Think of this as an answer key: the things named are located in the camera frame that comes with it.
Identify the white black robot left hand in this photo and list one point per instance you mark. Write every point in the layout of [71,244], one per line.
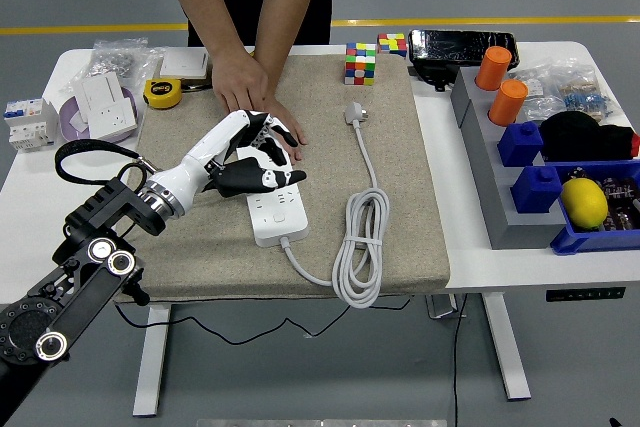
[210,147]

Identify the white circuit breaker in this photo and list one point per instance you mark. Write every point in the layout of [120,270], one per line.
[27,127]

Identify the black power plug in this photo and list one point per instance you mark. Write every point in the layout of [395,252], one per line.
[237,179]

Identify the small black knob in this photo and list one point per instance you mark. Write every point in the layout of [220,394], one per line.
[577,173]

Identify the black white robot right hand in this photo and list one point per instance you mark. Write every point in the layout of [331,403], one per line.
[615,423]

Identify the clear bag of blue clips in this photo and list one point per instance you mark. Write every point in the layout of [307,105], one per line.
[587,97]

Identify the clear bag of metal parts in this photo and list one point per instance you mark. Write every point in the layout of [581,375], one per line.
[117,59]

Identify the silver metal bracket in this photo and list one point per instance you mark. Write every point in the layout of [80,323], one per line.
[442,309]

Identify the small white piece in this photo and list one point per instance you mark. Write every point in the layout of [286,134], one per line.
[77,123]

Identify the purple bowl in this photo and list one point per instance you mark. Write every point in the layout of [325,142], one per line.
[67,127]

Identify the yellow lemon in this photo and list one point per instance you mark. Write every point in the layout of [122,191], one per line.
[584,204]

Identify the blue plastic bin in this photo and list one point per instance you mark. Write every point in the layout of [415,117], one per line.
[590,243]

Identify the dark electronic parts pile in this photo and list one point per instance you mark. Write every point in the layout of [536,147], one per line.
[622,207]

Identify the small colourful puzzle cube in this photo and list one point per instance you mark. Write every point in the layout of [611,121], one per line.
[391,45]

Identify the blue peg block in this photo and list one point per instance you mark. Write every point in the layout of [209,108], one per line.
[520,144]
[536,190]

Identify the clear bag of small parts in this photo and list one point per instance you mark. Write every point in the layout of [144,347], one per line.
[535,89]

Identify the person's left hand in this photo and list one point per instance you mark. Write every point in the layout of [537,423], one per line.
[290,122]

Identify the grey-brown fabric mat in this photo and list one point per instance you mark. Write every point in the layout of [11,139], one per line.
[320,157]

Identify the white power strip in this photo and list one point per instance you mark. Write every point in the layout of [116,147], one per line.
[277,219]

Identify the white wall socket panel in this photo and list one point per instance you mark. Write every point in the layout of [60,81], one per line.
[112,119]

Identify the person's left forearm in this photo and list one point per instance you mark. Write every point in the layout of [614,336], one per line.
[289,7]

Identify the large colourful puzzle cube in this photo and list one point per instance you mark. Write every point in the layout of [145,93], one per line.
[360,67]

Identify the small red piece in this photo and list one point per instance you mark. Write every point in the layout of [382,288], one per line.
[636,144]

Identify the person's right hand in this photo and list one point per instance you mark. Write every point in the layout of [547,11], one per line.
[240,79]

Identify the grey stepped peg base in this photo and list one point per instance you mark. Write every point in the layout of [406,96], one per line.
[500,212]

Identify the white table leg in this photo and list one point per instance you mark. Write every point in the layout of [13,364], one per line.
[150,387]
[510,372]

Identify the yellow tape measure black label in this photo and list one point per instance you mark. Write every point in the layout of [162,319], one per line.
[161,93]

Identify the black cloth bundle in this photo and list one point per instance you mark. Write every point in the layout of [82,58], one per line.
[575,137]

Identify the black cracked glossy device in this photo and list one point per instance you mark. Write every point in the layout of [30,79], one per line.
[462,47]

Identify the black table control panel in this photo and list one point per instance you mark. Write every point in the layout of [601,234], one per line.
[585,294]

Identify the white wall switch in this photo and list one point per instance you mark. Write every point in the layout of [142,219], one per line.
[184,62]

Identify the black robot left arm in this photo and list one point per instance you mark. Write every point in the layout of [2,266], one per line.
[100,217]

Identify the orange cylinder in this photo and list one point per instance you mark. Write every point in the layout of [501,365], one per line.
[507,103]
[493,67]

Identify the black device stand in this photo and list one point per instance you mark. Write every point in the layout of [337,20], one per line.
[432,74]

